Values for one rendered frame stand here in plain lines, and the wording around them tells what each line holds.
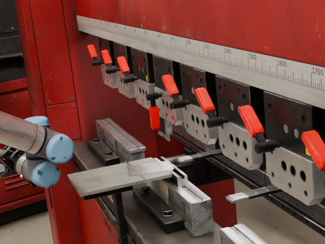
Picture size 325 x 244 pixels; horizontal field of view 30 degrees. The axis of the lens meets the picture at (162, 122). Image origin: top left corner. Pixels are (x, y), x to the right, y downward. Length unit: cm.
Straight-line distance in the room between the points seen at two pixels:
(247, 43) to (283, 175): 24
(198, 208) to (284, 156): 59
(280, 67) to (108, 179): 84
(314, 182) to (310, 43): 21
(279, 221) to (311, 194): 280
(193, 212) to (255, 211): 235
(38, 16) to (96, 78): 34
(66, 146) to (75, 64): 100
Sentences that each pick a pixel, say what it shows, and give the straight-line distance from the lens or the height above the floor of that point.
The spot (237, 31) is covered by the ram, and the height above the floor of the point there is 143.
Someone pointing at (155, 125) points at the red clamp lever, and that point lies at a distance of 157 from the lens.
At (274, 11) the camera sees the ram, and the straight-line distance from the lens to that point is 99.
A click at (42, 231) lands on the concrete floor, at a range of 401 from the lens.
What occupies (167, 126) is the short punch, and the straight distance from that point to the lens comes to 170.
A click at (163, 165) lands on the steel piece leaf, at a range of 177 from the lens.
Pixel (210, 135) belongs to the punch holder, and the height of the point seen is 120.
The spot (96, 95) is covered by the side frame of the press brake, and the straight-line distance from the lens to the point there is 256.
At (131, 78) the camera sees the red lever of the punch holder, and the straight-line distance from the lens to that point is 174.
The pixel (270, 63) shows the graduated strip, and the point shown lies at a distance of 102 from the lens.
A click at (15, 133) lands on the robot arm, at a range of 153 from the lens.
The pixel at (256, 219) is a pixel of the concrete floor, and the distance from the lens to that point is 381.
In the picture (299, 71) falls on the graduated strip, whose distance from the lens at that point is 94.
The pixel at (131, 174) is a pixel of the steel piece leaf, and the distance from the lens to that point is 173.
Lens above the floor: 157
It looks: 15 degrees down
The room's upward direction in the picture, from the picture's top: 6 degrees counter-clockwise
